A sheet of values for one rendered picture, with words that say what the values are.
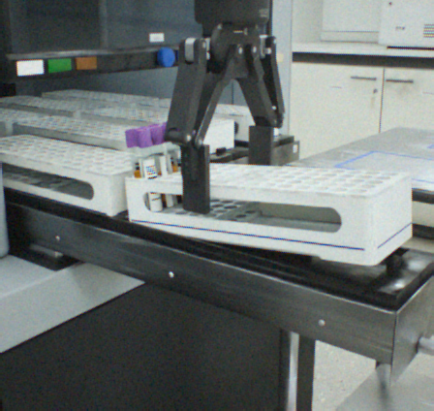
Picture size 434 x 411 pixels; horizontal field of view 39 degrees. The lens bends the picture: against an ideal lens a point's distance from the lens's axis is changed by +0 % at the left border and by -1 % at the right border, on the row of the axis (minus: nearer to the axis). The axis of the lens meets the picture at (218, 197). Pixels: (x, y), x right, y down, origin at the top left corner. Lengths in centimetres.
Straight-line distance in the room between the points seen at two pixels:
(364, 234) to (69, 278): 41
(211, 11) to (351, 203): 22
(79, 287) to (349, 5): 316
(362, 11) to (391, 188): 322
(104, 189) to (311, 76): 254
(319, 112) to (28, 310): 257
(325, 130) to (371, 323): 267
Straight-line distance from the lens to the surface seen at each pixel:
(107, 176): 71
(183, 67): 58
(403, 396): 139
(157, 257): 66
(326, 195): 54
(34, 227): 81
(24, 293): 76
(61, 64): 82
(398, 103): 301
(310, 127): 322
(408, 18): 299
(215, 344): 110
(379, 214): 54
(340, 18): 381
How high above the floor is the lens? 104
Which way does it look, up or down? 16 degrees down
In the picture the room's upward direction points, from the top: straight up
